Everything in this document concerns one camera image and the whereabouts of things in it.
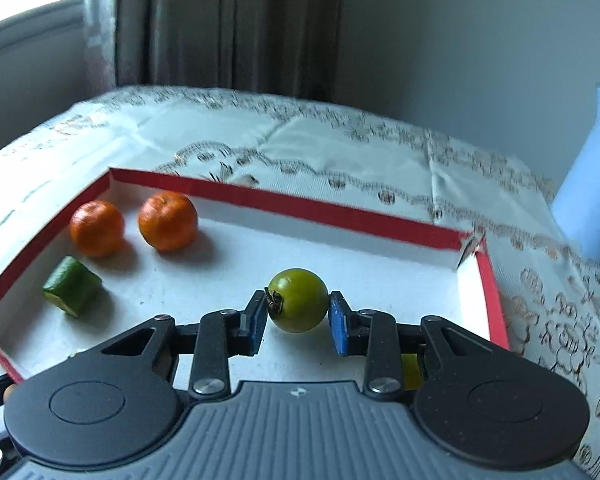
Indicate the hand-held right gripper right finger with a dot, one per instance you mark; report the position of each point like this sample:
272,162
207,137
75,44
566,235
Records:
340,327

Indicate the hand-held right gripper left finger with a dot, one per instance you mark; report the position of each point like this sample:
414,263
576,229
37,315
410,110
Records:
252,325

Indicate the small tan longan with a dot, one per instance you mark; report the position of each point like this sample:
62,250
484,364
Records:
11,392

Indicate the green tomato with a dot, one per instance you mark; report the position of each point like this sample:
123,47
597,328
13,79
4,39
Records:
410,372
300,300

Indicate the red cardboard box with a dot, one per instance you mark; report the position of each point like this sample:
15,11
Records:
330,210

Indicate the cut green cucumber piece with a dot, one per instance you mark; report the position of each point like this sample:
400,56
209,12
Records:
72,285

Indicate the orange mandarin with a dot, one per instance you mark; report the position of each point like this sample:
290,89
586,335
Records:
167,221
97,229

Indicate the light blue electric kettle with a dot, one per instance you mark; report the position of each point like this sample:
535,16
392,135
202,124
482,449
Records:
590,185

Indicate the brown curtain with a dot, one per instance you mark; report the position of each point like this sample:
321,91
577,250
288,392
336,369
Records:
230,25

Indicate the sheer white curtain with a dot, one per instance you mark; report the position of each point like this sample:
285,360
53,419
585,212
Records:
102,25

